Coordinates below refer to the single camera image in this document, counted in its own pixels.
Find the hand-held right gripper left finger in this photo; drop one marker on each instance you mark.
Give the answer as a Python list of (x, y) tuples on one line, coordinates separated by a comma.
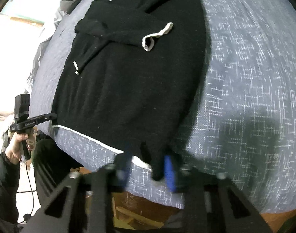
[(125, 166)]

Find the person's left hand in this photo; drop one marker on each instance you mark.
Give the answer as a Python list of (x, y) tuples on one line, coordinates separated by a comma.
[(14, 146)]

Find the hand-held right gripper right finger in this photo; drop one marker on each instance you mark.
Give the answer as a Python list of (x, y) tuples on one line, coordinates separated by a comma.
[(169, 174)]

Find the black sweater with white trim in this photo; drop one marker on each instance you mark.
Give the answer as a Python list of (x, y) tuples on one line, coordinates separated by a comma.
[(138, 77)]

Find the wooden window frame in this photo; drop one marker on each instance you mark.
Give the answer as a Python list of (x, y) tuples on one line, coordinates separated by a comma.
[(26, 20)]

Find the person's black pants leg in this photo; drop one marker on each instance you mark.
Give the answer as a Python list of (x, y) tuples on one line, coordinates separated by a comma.
[(48, 167)]

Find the blue patterned bed sheet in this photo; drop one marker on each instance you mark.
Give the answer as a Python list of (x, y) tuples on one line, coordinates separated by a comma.
[(247, 89)]

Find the wooden bed frame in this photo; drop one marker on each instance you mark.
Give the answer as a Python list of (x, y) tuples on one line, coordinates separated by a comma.
[(143, 211)]

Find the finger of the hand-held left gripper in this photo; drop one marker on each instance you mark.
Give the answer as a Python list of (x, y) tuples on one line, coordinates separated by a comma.
[(47, 118)]

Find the person's left forearm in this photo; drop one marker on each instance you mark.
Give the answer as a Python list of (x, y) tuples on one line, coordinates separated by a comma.
[(4, 189)]

